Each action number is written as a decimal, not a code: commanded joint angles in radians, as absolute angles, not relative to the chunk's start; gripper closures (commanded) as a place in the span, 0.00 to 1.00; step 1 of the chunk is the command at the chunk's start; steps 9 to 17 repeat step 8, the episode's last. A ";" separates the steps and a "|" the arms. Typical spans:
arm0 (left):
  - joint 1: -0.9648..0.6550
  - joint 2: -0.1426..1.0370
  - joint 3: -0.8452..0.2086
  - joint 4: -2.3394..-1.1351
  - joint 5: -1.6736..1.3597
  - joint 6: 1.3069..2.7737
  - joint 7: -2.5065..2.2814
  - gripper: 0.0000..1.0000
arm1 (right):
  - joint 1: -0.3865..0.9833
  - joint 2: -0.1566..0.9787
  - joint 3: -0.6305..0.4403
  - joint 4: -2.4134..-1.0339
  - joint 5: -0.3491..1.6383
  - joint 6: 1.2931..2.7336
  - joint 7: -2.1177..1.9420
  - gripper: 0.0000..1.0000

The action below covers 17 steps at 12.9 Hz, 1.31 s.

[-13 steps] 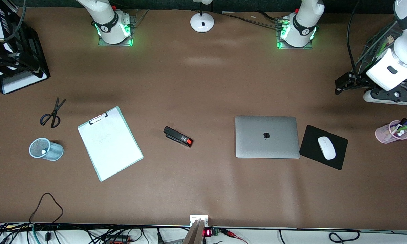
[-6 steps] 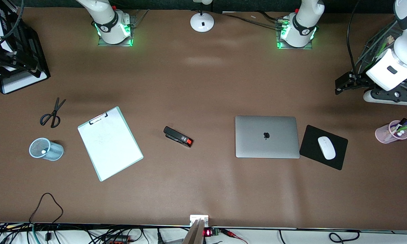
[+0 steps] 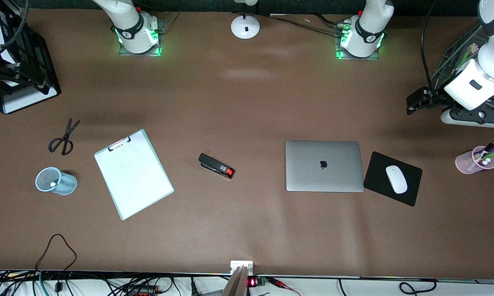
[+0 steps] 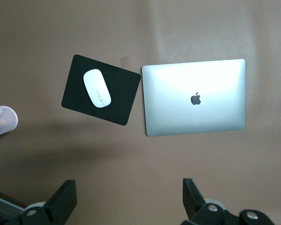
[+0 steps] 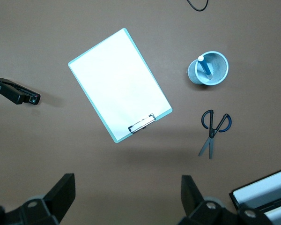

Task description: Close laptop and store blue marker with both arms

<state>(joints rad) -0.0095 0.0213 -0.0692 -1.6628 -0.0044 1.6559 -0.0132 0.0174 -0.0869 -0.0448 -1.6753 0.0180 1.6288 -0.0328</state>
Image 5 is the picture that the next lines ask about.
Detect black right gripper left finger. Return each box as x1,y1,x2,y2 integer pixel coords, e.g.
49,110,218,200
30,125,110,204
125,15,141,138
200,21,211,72
0,173,76,225

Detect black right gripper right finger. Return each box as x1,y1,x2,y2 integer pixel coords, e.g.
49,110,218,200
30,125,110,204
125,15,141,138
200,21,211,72
177,174,273,225

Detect black blue handled scissors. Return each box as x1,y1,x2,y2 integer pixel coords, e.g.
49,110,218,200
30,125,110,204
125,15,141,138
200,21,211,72
198,109,233,160

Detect black stapler orange end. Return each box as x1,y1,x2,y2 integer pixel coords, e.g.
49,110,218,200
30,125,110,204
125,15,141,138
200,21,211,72
0,77,41,105

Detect mint green clipboard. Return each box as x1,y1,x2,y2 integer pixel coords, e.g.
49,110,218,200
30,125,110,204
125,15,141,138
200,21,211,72
67,28,173,144

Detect thin black looped cable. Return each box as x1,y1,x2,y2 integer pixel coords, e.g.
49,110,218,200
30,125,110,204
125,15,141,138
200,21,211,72
185,0,209,12

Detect blue marker white cap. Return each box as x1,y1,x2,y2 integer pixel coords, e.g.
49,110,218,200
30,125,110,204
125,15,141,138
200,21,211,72
197,55,214,81

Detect light blue mesh pen cup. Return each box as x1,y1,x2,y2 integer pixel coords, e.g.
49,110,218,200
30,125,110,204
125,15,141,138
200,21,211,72
188,51,229,86

